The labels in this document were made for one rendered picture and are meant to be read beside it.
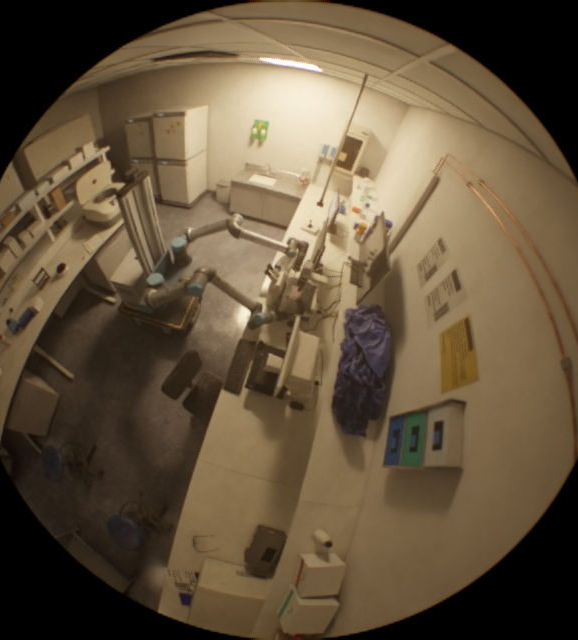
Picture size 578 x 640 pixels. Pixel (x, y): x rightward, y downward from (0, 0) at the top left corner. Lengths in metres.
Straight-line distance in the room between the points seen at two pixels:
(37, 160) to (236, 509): 5.39
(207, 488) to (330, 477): 0.89
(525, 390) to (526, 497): 0.32
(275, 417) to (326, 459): 0.62
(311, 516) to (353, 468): 0.35
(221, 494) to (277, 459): 0.49
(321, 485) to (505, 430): 0.91
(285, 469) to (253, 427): 0.39
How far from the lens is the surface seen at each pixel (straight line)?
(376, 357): 1.32
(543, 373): 0.81
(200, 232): 2.32
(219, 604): 1.76
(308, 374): 1.31
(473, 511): 0.90
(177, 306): 2.65
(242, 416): 1.73
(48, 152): 5.10
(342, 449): 1.33
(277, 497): 1.81
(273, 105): 4.03
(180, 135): 4.04
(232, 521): 1.85
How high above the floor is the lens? 2.48
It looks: 58 degrees down
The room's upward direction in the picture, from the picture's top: 22 degrees clockwise
